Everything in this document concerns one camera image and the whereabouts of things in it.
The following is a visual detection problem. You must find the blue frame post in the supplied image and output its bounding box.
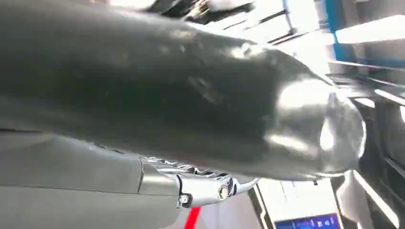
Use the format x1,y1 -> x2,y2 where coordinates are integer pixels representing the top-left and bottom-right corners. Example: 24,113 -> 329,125
325,0 -> 405,69

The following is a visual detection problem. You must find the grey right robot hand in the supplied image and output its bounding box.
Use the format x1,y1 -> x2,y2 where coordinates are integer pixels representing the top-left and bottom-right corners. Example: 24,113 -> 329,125
0,0 -> 368,229

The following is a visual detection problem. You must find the red strip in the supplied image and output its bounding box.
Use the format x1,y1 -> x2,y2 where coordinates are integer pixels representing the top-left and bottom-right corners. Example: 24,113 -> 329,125
184,207 -> 202,229

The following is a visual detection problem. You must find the blue display screen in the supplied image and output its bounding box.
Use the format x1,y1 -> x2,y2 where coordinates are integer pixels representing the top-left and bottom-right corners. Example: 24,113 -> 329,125
274,213 -> 341,229

